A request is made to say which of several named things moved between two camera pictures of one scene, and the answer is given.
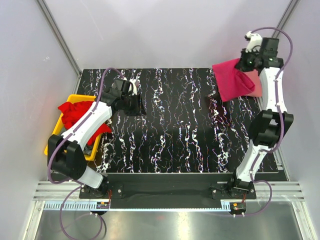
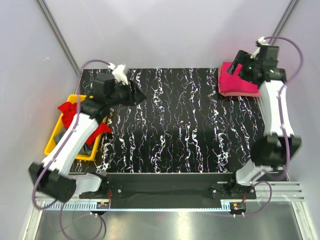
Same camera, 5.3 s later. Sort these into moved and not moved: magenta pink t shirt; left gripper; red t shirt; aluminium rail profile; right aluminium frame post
Moved: left gripper; magenta pink t shirt
Not moved: aluminium rail profile; right aluminium frame post; red t shirt
